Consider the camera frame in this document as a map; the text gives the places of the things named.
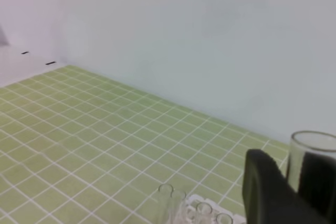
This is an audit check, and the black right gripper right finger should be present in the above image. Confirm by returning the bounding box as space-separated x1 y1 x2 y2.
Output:
299 153 335 221

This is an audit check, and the white test tube rack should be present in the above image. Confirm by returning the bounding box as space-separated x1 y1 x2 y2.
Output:
184 194 247 223

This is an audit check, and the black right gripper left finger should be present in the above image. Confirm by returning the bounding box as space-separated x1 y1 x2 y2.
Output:
242 149 330 223

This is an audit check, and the clear glass test tube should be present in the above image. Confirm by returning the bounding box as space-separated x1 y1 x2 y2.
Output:
286 130 335 192

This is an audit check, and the green grid tablecloth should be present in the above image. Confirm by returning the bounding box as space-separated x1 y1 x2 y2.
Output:
1 66 288 223

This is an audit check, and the glass tube in rack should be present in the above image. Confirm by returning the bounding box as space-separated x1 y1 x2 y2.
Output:
194 202 213 224
169 189 186 223
156 184 174 224
215 212 234 224

